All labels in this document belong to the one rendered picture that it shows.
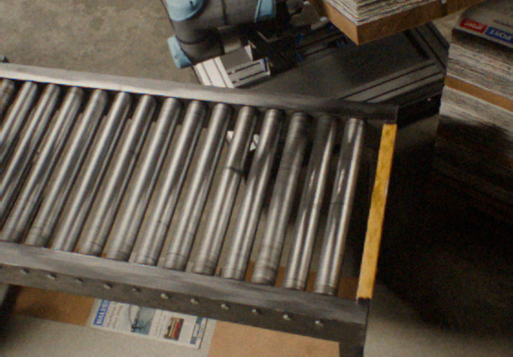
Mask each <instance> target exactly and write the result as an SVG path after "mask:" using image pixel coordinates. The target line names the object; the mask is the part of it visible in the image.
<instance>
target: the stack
mask: <svg viewBox="0 0 513 357"><path fill-rule="evenodd" d="M450 42H451V44H450V45H451V48H450V51H449V53H450V54H449V58H448V61H449V62H448V66H447V75H448V76H451V77H453V78H455V79H457V80H460V81H464V82H467V83H469V84H472V85H474V86H476V87H478V88H481V89H483V90H486V91H488V92H492V93H494V94H497V95H499V96H501V97H504V98H506V99H509V100H510V101H513V0H485V1H483V2H480V3H478V4H476V5H472V6H469V7H467V8H466V9H465V10H464V12H463V13H462V15H461V16H460V18H459V19H458V20H457V22H456V23H455V25H454V26H453V29H452V37H451V41H450ZM438 128H439V129H443V130H445V131H448V132H450V133H452V134H455V135H458V136H460V137H462V138H465V139H467V140H470V141H472V142H475V143H477V144H478V145H481V146H484V147H487V148H489V149H492V150H494V151H496V152H498V153H500V154H502V155H504V156H507V157H510V158H513V113H512V112H510V111H508V110H505V109H503V108H500V107H498V106H495V105H493V104H491V103H487V102H484V101H482V100H479V99H477V98H475V97H473V96H471V95H468V94H466V93H463V92H460V91H457V90H455V89H453V88H451V87H449V86H447V85H445V87H444V88H442V98H441V106H440V112H439V121H438ZM435 141H436V143H435V144H434V146H433V152H432V155H433V156H434V158H433V161H432V162H433V163H432V164H433V165H432V166H431V170H432V171H434V172H436V173H439V174H441V175H443V176H445V177H446V178H448V179H452V180H454V181H456V182H458V183H460V184H462V185H464V186H466V187H468V188H470V189H473V190H475V191H477V192H479V193H481V194H483V195H485V196H487V197H488V198H490V199H492V200H495V201H497V202H500V203H502V204H505V205H507V206H508V207H510V208H512V209H513V168H510V167H508V166H506V165H503V164H501V163H499V162H496V161H495V160H493V159H490V158H488V157H484V156H482V155H480V154H477V153H476V152H474V151H472V150H469V149H467V148H465V147H462V146H459V145H456V144H455V143H453V142H450V141H448V140H446V139H444V138H441V137H439V136H436V139H435ZM424 200H426V201H427V202H429V203H431V204H433V205H435V206H437V207H439V208H441V209H443V210H445V211H448V212H450V213H452V214H454V215H456V216H458V217H460V218H462V219H464V220H466V221H468V222H470V223H472V224H474V225H476V226H478V227H480V228H482V229H484V230H486V231H489V232H491V233H494V234H496V235H498V236H500V237H502V238H504V239H506V240H508V241H510V242H512V243H513V231H510V230H509V229H507V228H505V227H503V226H501V225H499V224H497V223H495V222H491V221H490V220H488V219H485V218H483V217H481V216H479V215H477V214H475V213H473V212H471V211H469V210H468V209H469V206H471V207H473V208H475V209H477V210H480V211H482V212H484V213H486V214H488V215H490V216H492V217H494V218H496V219H499V220H501V221H503V222H506V223H508V224H510V225H512V226H513V216H511V215H509V214H507V213H505V212H503V211H500V210H498V209H495V208H493V207H491V206H489V205H487V204H485V203H483V202H482V201H480V200H477V199H475V198H472V197H470V196H468V195H466V194H464V193H462V192H461V191H459V190H457V189H454V188H452V187H449V186H447V185H445V184H443V183H441V182H440V181H438V180H436V179H434V178H431V177H428V180H427V187H426V192H425V196H424Z"/></svg>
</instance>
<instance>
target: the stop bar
mask: <svg viewBox="0 0 513 357"><path fill-rule="evenodd" d="M397 130H398V126H397V125H396V124H384V129H383V135H382V140H381V146H380V152H379V158H378V163H377V174H376V180H375V186H374V191H373V198H372V203H371V209H370V214H369V220H368V225H367V231H366V242H365V248H364V254H363V260H362V265H361V271H360V277H359V283H358V289H357V294H356V301H357V302H361V303H366V304H370V303H372V296H373V291H374V284H375V278H376V273H377V270H378V269H377V259H378V254H379V247H380V241H381V234H382V228H383V221H384V216H385V210H386V204H387V192H388V185H389V180H390V173H391V167H392V160H393V154H394V151H396V148H395V142H396V135H397Z"/></svg>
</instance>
